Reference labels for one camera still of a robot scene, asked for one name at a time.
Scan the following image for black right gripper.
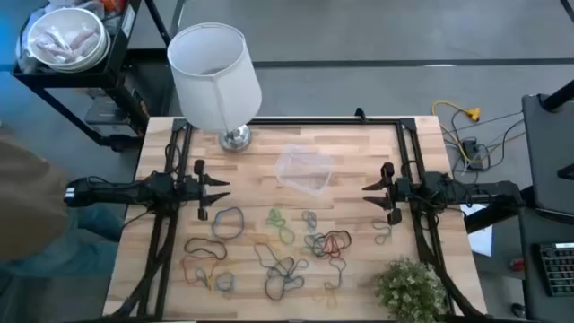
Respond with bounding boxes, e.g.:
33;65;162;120
361;161;410;226

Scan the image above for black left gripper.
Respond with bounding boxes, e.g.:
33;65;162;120
185;158;231;222

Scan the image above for red rubber band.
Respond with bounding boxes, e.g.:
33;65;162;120
181;255;217;287
321;229;353;260

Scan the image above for green rubber band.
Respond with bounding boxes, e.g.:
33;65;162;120
265;207;288;229
277;223;297;247
303;232;326;259

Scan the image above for clear plastic bin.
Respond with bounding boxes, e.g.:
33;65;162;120
274;143;335;197

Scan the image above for artificial green plant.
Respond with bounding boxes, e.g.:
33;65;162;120
374;256;448;323

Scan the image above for black power strip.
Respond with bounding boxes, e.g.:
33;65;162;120
461;137;486;171

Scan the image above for white shade silver table lamp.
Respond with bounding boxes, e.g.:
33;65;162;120
166;22;264;153

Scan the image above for white paper sheet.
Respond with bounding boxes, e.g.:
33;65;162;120
459;204;494;258

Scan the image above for black utility cart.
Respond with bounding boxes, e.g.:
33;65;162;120
11;0;176;153

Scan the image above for black side desk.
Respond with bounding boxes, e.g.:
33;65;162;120
464;186;574;323

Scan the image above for dark grey flat panel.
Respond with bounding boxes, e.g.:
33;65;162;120
521;92;574;217

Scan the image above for person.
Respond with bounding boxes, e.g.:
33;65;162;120
0;119;127;292

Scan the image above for black keyboard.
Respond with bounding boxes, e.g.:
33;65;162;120
536;241;574;298

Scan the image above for plastic wrapped packets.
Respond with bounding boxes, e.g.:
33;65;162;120
34;25;100;63

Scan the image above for orange cardboard boxes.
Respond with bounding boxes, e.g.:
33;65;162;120
100;0;129;14

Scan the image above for white bowl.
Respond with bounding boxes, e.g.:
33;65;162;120
25;6;111;74

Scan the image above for black aluminium table frame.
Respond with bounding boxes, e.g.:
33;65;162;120
103;115;488;323

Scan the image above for black floor cables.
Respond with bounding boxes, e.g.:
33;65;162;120
441;109;526;180

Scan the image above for yellow floor cable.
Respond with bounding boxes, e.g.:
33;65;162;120
430;100;483;165

